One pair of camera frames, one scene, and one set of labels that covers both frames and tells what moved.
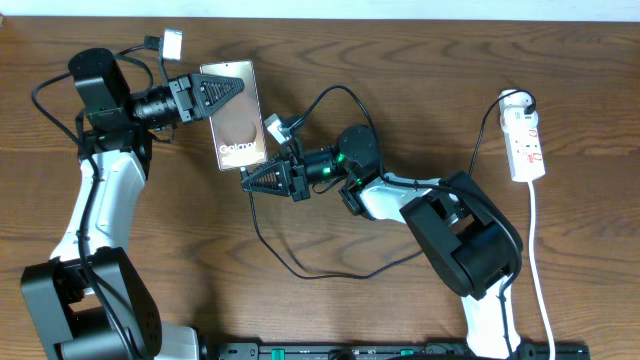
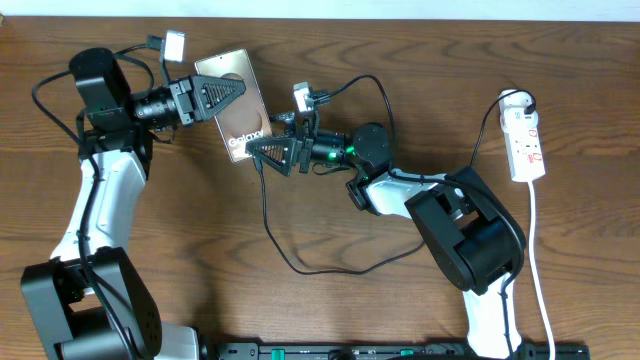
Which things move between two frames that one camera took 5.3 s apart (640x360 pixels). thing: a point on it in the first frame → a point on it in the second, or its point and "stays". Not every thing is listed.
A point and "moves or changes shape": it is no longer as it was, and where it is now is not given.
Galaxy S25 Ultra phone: [237, 128] moves or changes shape
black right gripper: [298, 188] → [299, 148]
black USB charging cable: [398, 260] moves or changes shape
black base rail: [393, 351] stays
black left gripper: [198, 107] stays
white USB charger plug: [512, 108] stays
